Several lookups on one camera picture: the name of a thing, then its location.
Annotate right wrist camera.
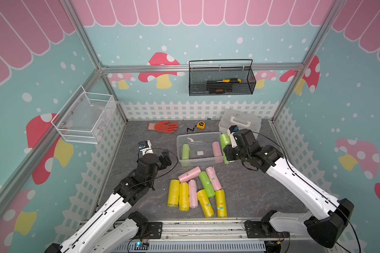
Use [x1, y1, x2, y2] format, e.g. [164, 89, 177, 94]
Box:
[228, 125, 239, 148]

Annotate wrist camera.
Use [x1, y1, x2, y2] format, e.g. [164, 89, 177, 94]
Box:
[138, 140, 153, 156]
[228, 125, 239, 148]

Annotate green roll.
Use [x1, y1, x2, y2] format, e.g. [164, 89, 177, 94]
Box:
[220, 133, 232, 164]
[198, 171, 215, 198]
[182, 144, 190, 161]

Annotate red work glove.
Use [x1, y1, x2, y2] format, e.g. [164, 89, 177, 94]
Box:
[148, 121, 178, 133]

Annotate clear plastic storage box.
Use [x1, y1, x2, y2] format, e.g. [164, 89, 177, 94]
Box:
[176, 132, 222, 168]

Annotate white wire basket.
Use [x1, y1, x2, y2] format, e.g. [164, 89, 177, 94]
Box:
[51, 86, 117, 144]

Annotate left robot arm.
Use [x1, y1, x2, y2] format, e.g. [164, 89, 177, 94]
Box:
[45, 148, 175, 253]

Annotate yellow black screwdriver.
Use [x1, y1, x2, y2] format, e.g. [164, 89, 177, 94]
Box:
[207, 78, 242, 84]

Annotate white lidded tool case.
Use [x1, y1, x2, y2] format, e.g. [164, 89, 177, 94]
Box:
[219, 109, 262, 138]

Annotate yellow roll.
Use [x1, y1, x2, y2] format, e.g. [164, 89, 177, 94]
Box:
[197, 190, 214, 218]
[167, 179, 180, 207]
[178, 182, 190, 211]
[215, 190, 228, 218]

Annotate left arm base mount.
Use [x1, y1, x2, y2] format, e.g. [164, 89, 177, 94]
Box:
[128, 211, 163, 239]

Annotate black orange tool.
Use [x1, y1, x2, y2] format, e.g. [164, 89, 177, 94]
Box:
[207, 87, 226, 94]

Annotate pink roll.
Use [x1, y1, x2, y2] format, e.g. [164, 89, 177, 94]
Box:
[178, 167, 201, 183]
[212, 141, 223, 163]
[189, 179, 198, 209]
[205, 167, 222, 191]

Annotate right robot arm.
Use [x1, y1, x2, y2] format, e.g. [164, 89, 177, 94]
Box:
[223, 125, 354, 249]

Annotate black wire mesh basket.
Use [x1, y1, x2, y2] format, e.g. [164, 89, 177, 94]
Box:
[189, 59, 256, 96]

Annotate yellow tape measure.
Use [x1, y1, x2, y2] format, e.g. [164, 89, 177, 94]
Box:
[186, 121, 206, 133]

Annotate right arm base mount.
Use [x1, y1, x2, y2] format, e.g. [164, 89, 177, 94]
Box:
[244, 210, 290, 241]

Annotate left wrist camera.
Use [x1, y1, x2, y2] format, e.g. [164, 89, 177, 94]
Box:
[138, 140, 153, 156]

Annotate green circuit board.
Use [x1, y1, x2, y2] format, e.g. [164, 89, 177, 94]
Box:
[134, 241, 149, 251]

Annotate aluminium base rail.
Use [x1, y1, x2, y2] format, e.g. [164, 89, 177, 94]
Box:
[70, 218, 336, 253]

